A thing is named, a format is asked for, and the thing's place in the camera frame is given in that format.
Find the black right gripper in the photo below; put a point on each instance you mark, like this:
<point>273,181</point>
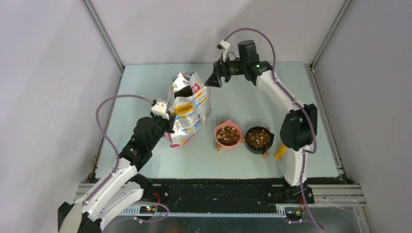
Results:
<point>214,80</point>

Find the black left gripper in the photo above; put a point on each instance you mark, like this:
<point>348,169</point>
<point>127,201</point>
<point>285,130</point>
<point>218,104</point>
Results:
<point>169,123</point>

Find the printed cat food bag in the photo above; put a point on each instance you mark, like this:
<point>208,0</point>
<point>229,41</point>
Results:
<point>189,101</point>

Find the yellow plastic scoop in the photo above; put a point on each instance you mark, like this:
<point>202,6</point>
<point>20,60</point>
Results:
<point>280,152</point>

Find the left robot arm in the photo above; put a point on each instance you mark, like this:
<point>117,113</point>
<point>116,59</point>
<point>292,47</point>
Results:
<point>122,185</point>

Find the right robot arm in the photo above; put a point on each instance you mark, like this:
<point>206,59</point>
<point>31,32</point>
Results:
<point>299,127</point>

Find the pink pet bowl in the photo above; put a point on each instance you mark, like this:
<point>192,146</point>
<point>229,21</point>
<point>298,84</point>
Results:
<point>219,146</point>

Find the black pet bowl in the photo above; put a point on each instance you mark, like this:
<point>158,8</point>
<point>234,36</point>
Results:
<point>262,152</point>

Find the kibble in pink bowl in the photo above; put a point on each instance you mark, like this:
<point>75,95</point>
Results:
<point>228,136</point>

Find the wooden bowl stand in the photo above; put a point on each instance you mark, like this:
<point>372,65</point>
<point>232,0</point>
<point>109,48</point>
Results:
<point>241,149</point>

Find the kibble in black bowl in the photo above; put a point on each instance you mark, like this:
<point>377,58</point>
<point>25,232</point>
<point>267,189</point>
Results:
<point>259,139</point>

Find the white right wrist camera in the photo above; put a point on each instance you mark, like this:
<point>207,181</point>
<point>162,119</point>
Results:
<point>224,47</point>

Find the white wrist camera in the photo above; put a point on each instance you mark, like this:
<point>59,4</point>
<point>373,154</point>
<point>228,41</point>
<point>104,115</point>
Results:
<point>160,109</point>
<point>224,47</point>

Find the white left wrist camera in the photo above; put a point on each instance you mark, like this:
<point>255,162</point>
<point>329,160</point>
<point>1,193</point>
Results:
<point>160,109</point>

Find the aluminium corner frame post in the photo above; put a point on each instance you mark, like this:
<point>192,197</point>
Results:
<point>330,33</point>

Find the left aluminium frame post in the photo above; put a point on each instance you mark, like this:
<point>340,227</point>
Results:
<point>96,20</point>

